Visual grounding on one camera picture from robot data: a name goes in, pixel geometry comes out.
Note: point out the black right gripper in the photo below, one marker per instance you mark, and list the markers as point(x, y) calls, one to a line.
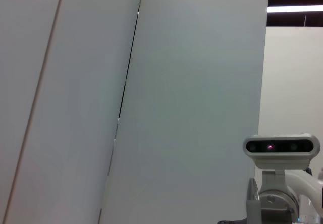
point(232, 221)

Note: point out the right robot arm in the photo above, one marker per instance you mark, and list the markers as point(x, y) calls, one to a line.
point(297, 181)

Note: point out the white ceiling light strip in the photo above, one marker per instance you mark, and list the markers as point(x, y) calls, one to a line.
point(295, 8)

